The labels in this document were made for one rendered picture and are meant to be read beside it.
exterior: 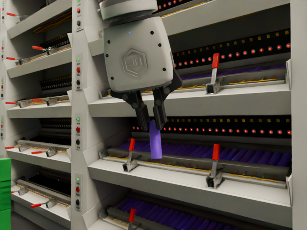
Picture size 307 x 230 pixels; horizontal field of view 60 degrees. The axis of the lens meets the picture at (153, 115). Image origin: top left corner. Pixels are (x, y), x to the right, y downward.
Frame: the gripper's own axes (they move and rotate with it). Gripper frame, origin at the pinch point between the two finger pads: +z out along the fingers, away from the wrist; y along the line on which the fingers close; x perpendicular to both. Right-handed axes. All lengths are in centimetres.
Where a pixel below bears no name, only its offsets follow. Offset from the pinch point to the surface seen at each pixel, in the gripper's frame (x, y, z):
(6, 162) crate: -9.3, -22.3, 1.9
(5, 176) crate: -10.1, -22.6, 4.0
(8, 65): 74, -91, -14
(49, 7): 60, -51, -32
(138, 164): 24.6, -14.3, 21.1
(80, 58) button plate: 42, -33, -11
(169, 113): 20.6, -1.7, 6.0
